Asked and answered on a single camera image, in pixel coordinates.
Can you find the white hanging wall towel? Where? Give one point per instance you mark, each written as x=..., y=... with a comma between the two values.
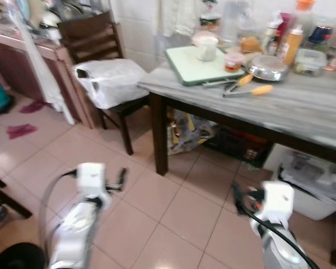
x=179, y=17

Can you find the black plastic crate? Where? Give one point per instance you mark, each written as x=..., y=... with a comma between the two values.
x=241, y=147

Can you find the white plastic bag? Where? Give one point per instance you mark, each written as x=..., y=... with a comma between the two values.
x=109, y=83

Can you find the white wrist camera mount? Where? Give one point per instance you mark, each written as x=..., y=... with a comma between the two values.
x=279, y=197
x=91, y=178

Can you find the small red-filled plastic cup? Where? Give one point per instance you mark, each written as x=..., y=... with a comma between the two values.
x=234, y=61

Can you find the black round robot torso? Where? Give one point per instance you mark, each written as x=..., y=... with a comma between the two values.
x=14, y=258

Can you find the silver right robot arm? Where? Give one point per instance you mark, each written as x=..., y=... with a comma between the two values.
x=283, y=246

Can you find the long white hanging cloth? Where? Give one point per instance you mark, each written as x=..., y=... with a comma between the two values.
x=42, y=73

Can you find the dark blue can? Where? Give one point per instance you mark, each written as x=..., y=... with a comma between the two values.
x=320, y=35

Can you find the tall orange-capped clear bottle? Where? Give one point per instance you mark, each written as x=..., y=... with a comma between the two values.
x=304, y=14

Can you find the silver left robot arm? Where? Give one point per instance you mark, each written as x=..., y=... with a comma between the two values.
x=75, y=230

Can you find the large magenta floor rag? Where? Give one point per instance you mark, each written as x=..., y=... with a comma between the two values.
x=21, y=131

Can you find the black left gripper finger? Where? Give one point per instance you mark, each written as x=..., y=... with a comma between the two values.
x=122, y=177

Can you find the clear plastic food container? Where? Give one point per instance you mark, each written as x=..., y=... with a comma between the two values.
x=309, y=61

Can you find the tall clear glass jar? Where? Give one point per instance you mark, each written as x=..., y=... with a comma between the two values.
x=235, y=22

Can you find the white plastic storage bin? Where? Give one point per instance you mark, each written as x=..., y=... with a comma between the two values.
x=313, y=185

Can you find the white mug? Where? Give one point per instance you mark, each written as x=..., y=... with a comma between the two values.
x=207, y=47

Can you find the dark low wooden furniture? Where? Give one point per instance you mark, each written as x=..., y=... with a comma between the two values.
x=8, y=202

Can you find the pale green cutting board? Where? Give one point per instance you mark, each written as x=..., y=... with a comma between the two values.
x=187, y=67

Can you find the dish rack with dishes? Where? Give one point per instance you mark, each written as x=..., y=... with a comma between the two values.
x=73, y=11

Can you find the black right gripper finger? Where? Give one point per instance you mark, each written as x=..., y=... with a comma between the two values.
x=236, y=195

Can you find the printed plastic bags bundle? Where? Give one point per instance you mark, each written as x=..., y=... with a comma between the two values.
x=187, y=131

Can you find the dark wood marble-top table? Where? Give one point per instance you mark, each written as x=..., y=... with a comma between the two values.
x=302, y=112

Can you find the stainless steel bowl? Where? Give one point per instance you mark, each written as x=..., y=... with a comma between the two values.
x=267, y=68

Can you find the dark wooden chair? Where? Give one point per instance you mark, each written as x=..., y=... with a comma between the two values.
x=92, y=39

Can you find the brown kitchen counter cabinet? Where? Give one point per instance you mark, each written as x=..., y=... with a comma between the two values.
x=22, y=73

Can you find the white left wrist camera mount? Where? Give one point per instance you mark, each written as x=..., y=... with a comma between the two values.
x=91, y=178

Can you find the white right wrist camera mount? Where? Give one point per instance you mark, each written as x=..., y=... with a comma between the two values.
x=279, y=197

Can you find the brown bread bun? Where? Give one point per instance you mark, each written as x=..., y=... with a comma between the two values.
x=251, y=45

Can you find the orange sauce squeeze bottle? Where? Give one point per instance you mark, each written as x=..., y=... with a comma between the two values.
x=293, y=46

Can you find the small magenta floor rag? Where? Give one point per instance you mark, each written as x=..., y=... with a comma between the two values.
x=32, y=107

